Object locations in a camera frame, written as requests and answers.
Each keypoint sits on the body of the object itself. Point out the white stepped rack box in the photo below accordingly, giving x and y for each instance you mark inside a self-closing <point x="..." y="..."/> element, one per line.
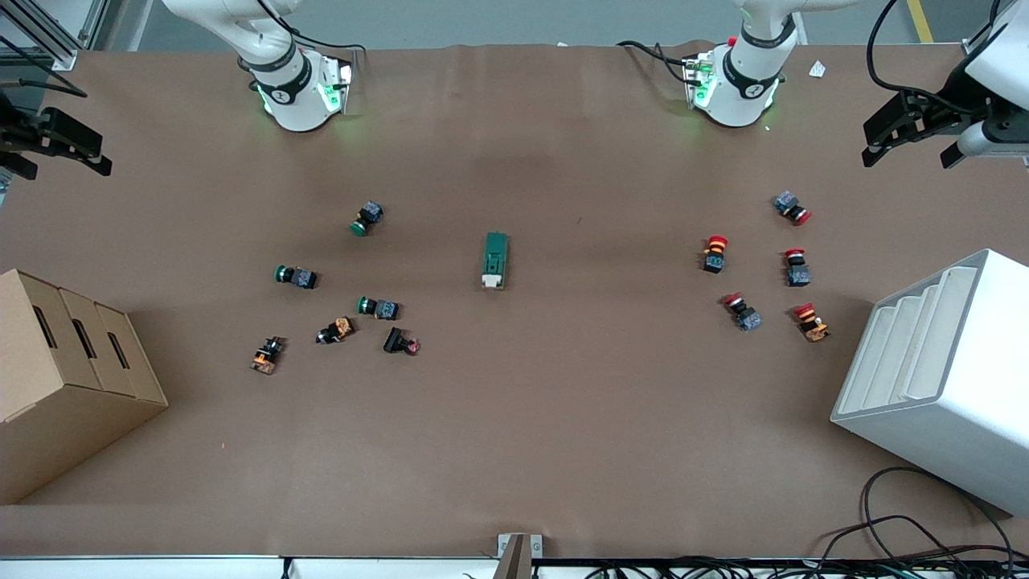
<point x="957" y="402"/>

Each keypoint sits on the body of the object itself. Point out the red mushroom button orange base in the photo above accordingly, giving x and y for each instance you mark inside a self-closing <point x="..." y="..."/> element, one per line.
<point x="811" y="322"/>

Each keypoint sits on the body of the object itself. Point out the green push button switch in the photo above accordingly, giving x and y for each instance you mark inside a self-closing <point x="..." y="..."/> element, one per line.
<point x="379" y="307"/>
<point x="296" y="277"/>
<point x="367" y="217"/>

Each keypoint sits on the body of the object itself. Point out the red push button switch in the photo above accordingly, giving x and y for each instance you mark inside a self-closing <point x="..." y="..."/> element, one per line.
<point x="797" y="269"/>
<point x="793" y="207"/>
<point x="743" y="313"/>

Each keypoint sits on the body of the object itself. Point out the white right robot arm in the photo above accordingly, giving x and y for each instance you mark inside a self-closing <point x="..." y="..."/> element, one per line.
<point x="293" y="96"/>

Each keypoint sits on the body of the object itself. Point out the white table edge rail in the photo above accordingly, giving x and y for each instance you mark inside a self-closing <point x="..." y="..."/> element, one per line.
<point x="161" y="568"/>

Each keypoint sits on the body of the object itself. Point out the brown paper table cover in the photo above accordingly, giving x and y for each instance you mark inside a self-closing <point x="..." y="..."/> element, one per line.
<point x="563" y="418"/>

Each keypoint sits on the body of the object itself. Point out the black switch red lens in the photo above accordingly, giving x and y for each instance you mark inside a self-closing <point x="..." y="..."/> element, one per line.
<point x="399" y="341"/>

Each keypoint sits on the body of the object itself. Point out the aluminium frame profile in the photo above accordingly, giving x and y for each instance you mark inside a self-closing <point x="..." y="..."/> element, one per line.
<point x="974" y="50"/>
<point x="48" y="36"/>

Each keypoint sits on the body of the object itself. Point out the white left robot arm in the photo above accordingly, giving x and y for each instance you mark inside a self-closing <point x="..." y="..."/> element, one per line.
<point x="739" y="88"/>

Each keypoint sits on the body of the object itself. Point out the small white paper scrap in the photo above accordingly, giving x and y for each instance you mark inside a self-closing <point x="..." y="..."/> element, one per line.
<point x="817" y="69"/>

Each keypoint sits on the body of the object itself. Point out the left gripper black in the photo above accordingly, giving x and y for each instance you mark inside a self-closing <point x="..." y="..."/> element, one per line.
<point x="945" y="105"/>

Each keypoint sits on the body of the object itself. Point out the grey metal clamp bracket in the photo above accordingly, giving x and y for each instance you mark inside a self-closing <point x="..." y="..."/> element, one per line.
<point x="519" y="551"/>

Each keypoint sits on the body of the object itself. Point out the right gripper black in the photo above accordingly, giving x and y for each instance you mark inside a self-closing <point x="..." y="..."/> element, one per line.
<point x="18" y="134"/>

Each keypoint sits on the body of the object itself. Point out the brown cardboard box with slots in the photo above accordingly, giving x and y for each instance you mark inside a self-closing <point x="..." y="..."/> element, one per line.
<point x="56" y="402"/>

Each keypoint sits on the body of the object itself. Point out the black orange selector switch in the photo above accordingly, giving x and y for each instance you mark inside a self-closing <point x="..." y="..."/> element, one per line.
<point x="268" y="355"/>
<point x="336" y="330"/>

